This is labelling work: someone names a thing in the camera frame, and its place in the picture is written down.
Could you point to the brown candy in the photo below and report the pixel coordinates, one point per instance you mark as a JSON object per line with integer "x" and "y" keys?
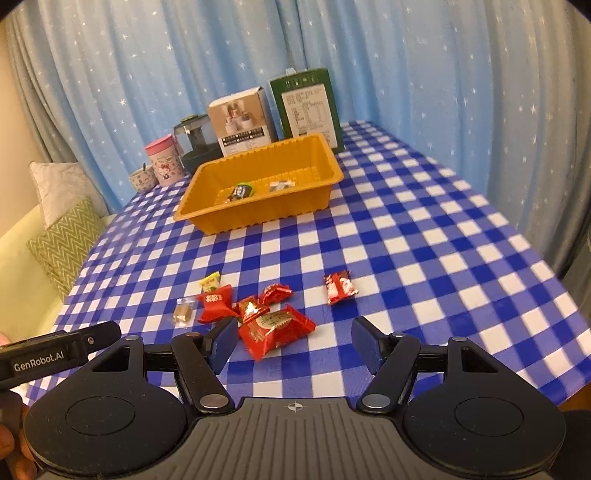
{"x": 183, "y": 313}

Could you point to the red packet with white symbol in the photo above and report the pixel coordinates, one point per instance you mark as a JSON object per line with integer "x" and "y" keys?
{"x": 217, "y": 304}

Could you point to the person's left hand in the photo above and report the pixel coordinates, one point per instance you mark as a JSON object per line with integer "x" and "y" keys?
{"x": 9, "y": 445}

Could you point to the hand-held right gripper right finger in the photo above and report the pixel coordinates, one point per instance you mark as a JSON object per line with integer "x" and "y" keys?
{"x": 367, "y": 345}

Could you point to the red candy with white print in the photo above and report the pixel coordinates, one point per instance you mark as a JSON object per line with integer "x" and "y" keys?
{"x": 340, "y": 288}

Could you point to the green zigzag pillow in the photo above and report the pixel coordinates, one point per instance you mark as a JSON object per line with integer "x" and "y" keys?
{"x": 64, "y": 244}

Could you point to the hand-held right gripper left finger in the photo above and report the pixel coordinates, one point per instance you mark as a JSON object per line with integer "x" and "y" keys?
{"x": 225, "y": 345}

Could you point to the blue star curtain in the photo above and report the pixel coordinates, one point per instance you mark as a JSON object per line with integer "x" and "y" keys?
{"x": 406, "y": 60}

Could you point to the yellow plastic tray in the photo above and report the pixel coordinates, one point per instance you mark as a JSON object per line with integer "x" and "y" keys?
{"x": 286, "y": 203}

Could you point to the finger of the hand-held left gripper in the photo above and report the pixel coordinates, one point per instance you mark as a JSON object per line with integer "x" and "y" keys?
{"x": 101, "y": 338}

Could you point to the red candy with gold print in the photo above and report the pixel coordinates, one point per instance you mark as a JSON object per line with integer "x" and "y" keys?
{"x": 275, "y": 294}

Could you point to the green carton with white label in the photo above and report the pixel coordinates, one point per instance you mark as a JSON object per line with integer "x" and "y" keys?
{"x": 307, "y": 106}

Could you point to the white pillow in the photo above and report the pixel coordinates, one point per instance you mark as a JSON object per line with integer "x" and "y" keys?
{"x": 60, "y": 189}

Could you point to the yellow green candy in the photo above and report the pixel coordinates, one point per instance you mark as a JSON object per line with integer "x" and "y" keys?
{"x": 211, "y": 282}

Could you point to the dark green clear humidifier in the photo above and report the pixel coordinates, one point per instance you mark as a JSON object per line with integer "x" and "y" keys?
{"x": 198, "y": 143}

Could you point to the white product box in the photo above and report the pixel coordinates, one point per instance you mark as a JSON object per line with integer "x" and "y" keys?
{"x": 240, "y": 120}

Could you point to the small grey clear packet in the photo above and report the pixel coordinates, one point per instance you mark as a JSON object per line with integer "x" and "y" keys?
{"x": 281, "y": 185}

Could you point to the blue white checkered tablecloth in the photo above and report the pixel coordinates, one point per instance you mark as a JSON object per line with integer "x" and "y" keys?
{"x": 415, "y": 230}

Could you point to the pink lidded cartoon cup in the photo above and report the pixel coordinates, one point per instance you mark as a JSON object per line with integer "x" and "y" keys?
{"x": 165, "y": 161}

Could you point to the grey curtain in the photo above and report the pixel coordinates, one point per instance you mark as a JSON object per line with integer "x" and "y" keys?
{"x": 32, "y": 101}

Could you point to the large red snack packet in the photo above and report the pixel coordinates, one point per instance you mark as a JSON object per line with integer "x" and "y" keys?
{"x": 277, "y": 328}

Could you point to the cream sofa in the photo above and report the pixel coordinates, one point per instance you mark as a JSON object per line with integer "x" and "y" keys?
{"x": 23, "y": 272}

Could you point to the small red shiny candy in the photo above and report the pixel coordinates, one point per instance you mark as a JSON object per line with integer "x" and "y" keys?
{"x": 250, "y": 309}

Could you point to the small white patterned cup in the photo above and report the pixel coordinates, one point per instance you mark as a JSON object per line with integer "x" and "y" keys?
{"x": 141, "y": 181}

